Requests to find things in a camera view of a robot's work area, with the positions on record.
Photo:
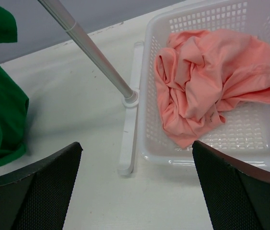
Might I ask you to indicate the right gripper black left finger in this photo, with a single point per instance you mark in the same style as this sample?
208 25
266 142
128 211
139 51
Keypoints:
37 196

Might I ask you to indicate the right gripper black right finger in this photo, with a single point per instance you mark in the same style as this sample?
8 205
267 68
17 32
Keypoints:
237 194

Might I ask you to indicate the pink t shirt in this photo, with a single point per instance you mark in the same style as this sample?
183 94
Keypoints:
201 74

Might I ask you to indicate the white plastic laundry basket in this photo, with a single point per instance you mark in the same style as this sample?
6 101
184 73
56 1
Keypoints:
246 132

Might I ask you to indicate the white metal clothes rack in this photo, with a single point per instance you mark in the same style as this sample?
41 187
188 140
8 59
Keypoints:
130 93

